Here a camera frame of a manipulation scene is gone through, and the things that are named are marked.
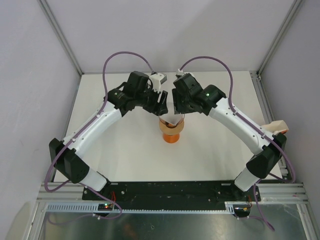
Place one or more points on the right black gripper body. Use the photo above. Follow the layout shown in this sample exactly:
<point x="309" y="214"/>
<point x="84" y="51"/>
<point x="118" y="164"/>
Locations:
<point x="186" y="106"/>

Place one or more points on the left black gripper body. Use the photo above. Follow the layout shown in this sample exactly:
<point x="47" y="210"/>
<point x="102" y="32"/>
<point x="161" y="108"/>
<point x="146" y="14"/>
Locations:
<point x="148" y="100"/>

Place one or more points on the white paper coffee filter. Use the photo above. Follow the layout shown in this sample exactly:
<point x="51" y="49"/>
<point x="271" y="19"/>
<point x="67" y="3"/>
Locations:
<point x="172" y="118"/>

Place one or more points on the orange glass flask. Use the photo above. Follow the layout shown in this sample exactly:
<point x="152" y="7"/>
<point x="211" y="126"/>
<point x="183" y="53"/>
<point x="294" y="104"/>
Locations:
<point x="171" y="137"/>

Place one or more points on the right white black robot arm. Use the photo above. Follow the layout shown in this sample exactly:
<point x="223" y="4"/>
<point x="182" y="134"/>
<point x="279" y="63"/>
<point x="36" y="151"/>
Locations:
<point x="266" y="147"/>

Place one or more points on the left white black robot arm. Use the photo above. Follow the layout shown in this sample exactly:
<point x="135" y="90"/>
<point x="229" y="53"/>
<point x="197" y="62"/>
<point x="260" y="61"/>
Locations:
<point x="140" y="90"/>

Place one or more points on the white orange box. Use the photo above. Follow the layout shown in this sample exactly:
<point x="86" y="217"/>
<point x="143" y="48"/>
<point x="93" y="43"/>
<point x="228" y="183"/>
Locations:
<point x="276" y="127"/>

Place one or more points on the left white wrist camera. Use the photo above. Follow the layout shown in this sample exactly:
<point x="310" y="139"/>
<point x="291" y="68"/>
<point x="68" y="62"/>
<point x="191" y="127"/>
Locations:
<point x="157" y="80"/>

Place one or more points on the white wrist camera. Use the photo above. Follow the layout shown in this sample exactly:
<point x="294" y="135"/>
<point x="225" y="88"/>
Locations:
<point x="180" y="73"/>
<point x="157" y="80"/>

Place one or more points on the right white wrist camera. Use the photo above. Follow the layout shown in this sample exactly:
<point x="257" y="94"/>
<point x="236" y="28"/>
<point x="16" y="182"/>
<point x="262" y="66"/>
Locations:
<point x="180" y="73"/>

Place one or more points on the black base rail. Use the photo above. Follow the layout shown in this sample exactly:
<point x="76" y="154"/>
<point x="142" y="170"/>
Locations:
<point x="173" y="195"/>

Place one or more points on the grey slotted cable duct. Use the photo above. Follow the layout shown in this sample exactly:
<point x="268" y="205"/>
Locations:
<point x="92" y="207"/>

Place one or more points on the left aluminium frame post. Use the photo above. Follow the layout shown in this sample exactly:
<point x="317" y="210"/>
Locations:
<point x="48" y="13"/>

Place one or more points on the aluminium frame post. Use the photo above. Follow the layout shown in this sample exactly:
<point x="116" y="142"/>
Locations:
<point x="281" y="33"/>
<point x="48" y="13"/>

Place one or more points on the right aluminium frame post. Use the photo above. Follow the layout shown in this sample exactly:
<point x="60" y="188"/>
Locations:
<point x="281" y="33"/>

